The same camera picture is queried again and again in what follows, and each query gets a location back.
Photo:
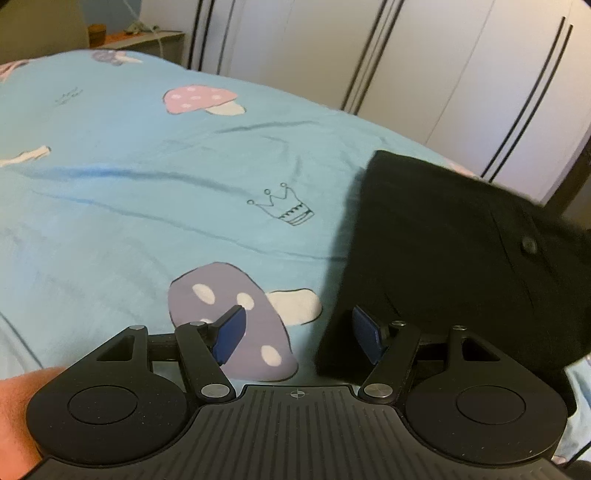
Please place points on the white wardrobe with black handles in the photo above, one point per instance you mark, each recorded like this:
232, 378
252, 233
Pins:
500, 86

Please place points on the small brown wooden cup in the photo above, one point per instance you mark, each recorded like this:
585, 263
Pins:
96, 35

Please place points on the dark wooden door frame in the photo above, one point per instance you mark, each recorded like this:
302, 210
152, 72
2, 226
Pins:
571, 184

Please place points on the black pants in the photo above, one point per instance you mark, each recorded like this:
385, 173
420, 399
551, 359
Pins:
436, 248

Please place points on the light blue mushroom bedsheet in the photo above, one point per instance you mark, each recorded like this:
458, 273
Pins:
120, 175

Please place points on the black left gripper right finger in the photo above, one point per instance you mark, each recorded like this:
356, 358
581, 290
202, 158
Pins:
473, 373

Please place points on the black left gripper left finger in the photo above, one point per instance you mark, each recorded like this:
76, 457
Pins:
184, 366

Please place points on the wooden bedside table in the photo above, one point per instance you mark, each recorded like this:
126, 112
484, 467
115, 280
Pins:
167, 45

